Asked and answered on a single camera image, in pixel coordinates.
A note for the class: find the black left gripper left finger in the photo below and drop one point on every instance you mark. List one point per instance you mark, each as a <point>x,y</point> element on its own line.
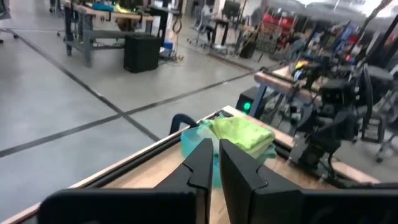
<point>199,174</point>

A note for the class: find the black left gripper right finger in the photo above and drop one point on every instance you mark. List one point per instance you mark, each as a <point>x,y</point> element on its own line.
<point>245,183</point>

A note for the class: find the lime green microfiber towel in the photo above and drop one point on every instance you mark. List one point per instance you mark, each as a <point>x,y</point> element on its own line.
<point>245,133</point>

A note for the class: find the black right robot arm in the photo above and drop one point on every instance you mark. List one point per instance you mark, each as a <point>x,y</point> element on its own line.
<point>323,146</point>

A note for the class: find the teal translucent plastic tray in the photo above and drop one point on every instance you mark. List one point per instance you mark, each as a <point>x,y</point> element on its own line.
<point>191,140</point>

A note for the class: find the black office chair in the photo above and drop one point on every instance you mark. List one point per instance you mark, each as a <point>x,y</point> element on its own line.
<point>377,99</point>

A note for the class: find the black box with green light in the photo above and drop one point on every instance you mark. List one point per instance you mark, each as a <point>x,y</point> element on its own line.
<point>247,101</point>

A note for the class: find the red storage shelf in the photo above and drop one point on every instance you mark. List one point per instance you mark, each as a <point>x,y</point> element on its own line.
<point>278,23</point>

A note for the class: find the black floor cabinet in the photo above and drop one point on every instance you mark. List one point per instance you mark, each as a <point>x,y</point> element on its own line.
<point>141,53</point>

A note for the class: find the grey metal workbench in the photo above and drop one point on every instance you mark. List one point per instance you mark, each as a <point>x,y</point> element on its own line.
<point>93,31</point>

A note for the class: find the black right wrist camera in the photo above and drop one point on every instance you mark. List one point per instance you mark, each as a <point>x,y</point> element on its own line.
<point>337,92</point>

